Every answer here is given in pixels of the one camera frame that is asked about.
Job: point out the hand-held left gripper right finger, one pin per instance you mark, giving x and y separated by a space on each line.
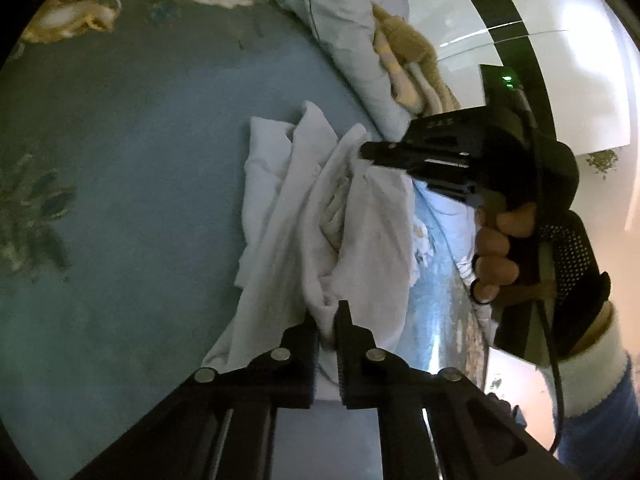
342 355

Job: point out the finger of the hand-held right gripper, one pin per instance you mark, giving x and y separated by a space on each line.
385 155

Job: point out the white printed shirt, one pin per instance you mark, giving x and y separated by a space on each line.
360 240

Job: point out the brown plush toy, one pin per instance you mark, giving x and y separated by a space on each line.
407 35

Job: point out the person's right hand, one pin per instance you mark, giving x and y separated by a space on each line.
495 247

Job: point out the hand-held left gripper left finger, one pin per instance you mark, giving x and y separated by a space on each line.
313 355

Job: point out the person's right forearm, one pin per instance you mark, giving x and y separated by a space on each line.
595 385

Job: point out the grey daisy print quilt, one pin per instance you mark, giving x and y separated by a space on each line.
340 25

